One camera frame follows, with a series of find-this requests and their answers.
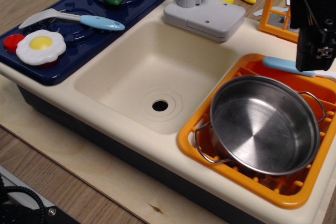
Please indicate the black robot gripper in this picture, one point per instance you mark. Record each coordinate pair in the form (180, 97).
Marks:
(315, 20)

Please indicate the stainless steel pan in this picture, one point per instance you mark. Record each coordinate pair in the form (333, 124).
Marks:
(264, 125)

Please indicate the orange toy dish rack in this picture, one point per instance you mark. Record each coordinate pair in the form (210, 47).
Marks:
(276, 21)

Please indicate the grey toy faucet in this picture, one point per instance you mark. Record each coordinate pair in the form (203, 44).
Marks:
(213, 19)

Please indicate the orange dish drainer basket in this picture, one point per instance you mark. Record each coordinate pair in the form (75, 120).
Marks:
(286, 191)

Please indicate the cream toy sink unit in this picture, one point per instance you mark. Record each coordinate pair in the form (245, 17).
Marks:
(138, 93)

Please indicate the light wooden base board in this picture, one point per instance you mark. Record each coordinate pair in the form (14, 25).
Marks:
(94, 186)

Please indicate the dark blue toy stove top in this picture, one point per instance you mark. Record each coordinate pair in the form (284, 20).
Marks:
(83, 43)

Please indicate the white yellow toy fried egg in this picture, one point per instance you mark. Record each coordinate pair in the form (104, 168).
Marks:
(41, 47)

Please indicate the red toy stove knob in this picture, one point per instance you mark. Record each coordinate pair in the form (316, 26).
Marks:
(11, 42)

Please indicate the blue handled white toy utensil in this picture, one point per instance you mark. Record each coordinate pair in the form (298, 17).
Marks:
(290, 66)

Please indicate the blue handled grey toy spoon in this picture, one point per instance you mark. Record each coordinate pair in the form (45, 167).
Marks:
(88, 20)

